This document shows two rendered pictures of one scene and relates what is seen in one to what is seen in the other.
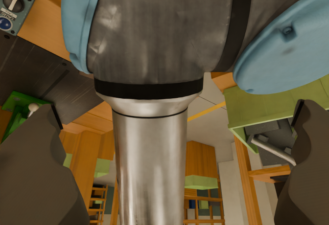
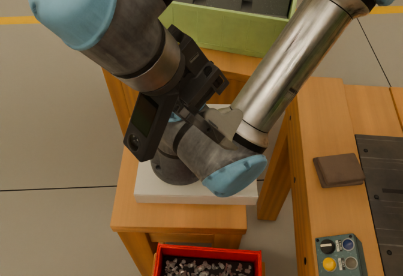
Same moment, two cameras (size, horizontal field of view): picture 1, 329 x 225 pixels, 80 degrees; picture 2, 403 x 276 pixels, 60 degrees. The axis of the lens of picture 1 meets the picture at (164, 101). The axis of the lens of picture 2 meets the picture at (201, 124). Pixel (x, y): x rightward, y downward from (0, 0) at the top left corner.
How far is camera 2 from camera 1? 50 cm
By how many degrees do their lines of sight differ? 43
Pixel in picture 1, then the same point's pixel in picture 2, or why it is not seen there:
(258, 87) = not seen: hidden behind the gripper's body
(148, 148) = (249, 101)
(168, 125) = (235, 105)
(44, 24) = (339, 227)
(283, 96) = (229, 30)
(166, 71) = not seen: hidden behind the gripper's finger
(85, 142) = not seen: outside the picture
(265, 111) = (249, 23)
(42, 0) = (315, 234)
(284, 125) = not seen: outside the picture
